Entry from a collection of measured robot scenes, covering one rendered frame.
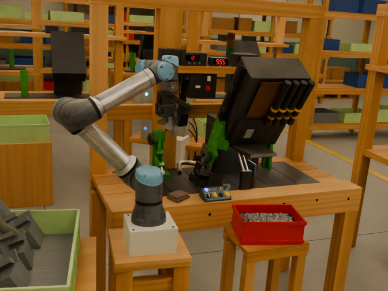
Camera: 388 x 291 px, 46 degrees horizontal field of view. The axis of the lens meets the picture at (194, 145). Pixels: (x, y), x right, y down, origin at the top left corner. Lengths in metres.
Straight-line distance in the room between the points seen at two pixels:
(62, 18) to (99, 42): 6.59
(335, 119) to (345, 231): 5.08
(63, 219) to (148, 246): 0.43
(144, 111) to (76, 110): 1.12
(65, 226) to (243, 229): 0.81
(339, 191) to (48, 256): 1.66
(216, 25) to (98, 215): 7.49
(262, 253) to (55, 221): 0.95
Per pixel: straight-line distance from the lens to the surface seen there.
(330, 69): 12.59
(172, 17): 2.76
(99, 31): 2.66
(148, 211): 1.96
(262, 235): 2.23
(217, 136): 2.58
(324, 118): 7.81
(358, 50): 7.94
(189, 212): 2.38
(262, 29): 10.39
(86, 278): 1.96
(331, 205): 2.83
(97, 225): 2.94
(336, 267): 3.08
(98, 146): 1.97
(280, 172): 2.98
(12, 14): 9.24
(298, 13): 3.14
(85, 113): 1.78
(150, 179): 1.92
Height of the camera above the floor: 1.82
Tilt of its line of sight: 16 degrees down
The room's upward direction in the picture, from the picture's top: 4 degrees clockwise
